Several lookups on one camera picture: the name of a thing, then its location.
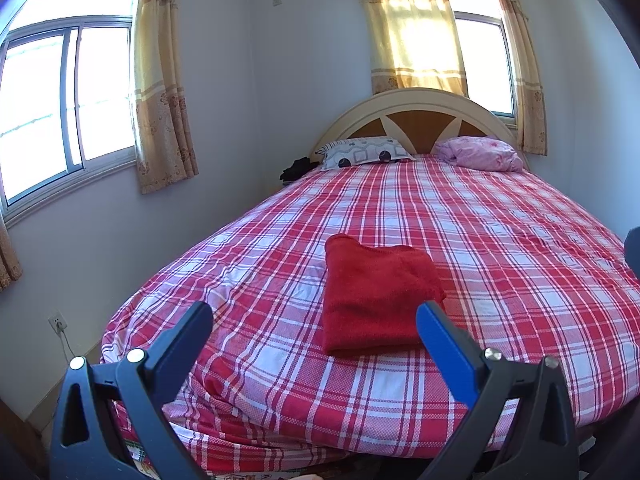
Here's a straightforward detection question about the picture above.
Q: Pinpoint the grey patterned pillow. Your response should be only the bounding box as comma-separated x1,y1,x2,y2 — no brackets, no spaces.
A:
314,136,417,172

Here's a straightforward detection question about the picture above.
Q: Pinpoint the large sliding window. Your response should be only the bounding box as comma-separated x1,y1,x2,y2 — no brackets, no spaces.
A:
0,12,140,226

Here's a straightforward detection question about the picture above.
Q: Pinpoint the red plaid bed sheet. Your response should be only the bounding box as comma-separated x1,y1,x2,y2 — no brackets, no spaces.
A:
100,154,640,466

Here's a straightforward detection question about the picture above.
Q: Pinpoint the wide yellow curtain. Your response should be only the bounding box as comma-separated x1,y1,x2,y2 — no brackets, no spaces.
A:
352,0,468,98

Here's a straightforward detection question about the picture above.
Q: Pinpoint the red knitted sweater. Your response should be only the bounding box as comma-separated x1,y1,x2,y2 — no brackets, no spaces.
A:
320,233,447,357

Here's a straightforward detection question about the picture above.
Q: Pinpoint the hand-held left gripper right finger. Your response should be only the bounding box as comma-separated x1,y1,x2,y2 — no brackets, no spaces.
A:
416,300,581,480

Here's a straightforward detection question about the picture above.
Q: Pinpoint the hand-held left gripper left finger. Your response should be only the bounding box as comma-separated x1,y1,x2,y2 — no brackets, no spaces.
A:
48,301,215,480

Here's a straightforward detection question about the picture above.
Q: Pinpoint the white power cable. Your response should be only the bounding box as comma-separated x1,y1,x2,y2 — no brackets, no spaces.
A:
59,327,76,366

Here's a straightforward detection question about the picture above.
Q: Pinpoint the small sliding window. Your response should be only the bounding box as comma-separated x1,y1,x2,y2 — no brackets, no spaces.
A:
440,0,518,122

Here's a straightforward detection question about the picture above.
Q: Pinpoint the pink floral pillow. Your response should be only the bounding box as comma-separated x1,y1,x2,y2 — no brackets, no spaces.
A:
432,136,525,173

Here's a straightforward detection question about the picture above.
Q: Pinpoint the yellow floral curtain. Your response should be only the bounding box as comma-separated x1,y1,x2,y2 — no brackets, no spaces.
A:
0,217,24,292
130,0,199,195

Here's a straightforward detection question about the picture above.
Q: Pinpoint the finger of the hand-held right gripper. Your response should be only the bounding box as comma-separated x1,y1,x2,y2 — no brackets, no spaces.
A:
622,226,640,281

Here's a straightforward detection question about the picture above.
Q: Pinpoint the cream wooden headboard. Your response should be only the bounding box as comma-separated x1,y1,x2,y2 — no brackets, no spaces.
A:
310,87,526,161

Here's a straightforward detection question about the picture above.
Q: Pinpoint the dark cloth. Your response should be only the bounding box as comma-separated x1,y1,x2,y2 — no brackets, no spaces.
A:
279,157,321,183

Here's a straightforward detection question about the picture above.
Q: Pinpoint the narrow yellow curtain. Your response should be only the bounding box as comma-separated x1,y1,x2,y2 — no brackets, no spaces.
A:
481,0,548,157

